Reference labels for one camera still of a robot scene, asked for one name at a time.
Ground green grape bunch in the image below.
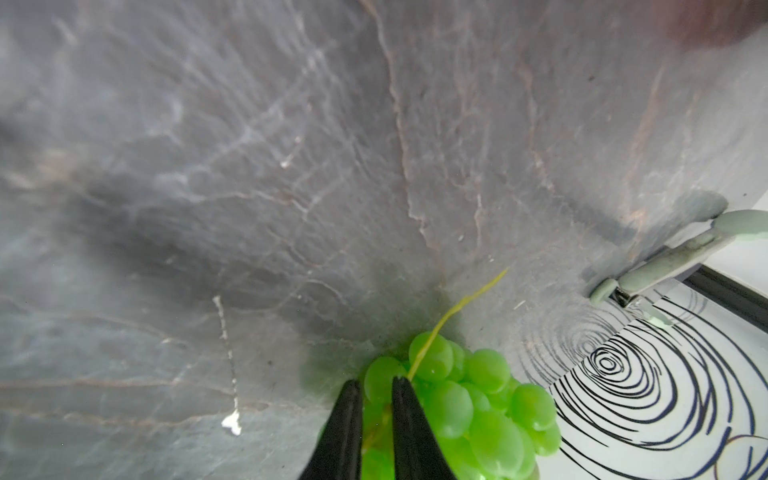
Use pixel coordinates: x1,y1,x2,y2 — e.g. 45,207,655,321
361,284,562,479

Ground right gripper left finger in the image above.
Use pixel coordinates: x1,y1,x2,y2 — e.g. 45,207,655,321
299,380,363,480

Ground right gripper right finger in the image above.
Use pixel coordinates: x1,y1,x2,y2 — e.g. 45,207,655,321
391,377,456,480

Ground metal tongs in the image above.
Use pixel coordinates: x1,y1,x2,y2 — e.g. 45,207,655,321
589,209,767,329

